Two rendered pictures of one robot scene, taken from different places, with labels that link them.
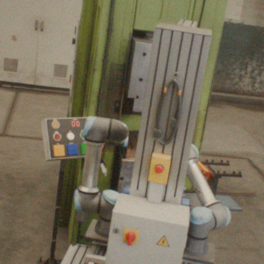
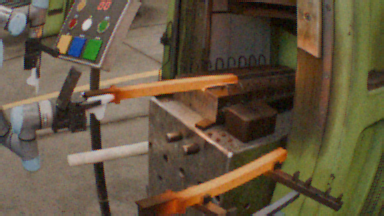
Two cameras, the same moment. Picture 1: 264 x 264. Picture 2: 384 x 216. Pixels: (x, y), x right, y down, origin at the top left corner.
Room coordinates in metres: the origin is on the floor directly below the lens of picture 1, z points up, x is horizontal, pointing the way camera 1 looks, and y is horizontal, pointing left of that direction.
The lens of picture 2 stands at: (3.20, -1.25, 1.48)
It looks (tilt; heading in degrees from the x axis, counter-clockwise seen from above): 23 degrees down; 64
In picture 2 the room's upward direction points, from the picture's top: 5 degrees clockwise
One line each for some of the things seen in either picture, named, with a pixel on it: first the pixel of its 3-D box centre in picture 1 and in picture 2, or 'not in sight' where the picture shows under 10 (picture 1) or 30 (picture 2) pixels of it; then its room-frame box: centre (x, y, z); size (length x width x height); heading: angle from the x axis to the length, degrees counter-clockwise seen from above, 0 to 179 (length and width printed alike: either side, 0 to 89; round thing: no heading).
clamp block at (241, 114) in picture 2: not in sight; (252, 121); (3.86, -0.26, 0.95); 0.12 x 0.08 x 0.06; 9
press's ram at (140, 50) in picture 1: (153, 67); not in sight; (3.99, -0.10, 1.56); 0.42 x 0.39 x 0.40; 9
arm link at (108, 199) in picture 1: (110, 204); not in sight; (2.77, 0.05, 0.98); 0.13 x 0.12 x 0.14; 92
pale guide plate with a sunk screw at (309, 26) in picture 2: not in sight; (309, 23); (3.95, -0.38, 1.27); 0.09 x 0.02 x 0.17; 99
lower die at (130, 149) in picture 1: (136, 143); (253, 85); (3.98, -0.06, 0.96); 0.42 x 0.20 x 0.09; 9
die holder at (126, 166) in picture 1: (138, 175); (254, 169); (4.00, -0.11, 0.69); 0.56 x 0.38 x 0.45; 9
